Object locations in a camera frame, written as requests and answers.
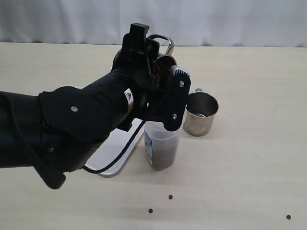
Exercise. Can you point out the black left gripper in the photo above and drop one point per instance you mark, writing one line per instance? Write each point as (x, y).
(157, 97)

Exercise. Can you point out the steel mug with kibble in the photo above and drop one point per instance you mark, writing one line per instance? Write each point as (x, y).
(201, 111)
(162, 75)

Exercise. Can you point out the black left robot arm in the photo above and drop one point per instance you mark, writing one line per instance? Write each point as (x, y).
(57, 132)

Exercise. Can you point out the translucent plastic jug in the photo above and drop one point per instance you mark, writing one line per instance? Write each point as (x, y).
(161, 145)

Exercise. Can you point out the white backdrop curtain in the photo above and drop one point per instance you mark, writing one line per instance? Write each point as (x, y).
(187, 22)

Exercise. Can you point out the white plastic tray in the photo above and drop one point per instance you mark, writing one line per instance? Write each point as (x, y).
(112, 147)

